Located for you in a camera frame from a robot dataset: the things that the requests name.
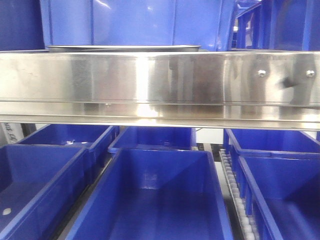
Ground silver metal tray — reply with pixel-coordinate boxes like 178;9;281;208
48;45;201;53

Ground lower rear centre blue bin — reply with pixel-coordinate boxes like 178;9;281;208
108;126;197;155

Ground lower rear left blue bin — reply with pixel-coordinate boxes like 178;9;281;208
17;124;120;181

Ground lower rear right blue bin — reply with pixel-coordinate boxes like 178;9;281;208
223;129;320;160

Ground upper blue bin behind tray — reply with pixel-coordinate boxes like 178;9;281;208
40;0;237;51

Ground upper right blue crate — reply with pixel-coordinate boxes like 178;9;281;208
235;0;320;51

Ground lower black roller track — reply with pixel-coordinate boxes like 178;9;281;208
219;148;260;240

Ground upper left blue bin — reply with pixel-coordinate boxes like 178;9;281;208
0;0;45;51

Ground steel front shelf rail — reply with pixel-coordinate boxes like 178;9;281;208
0;50;320;131

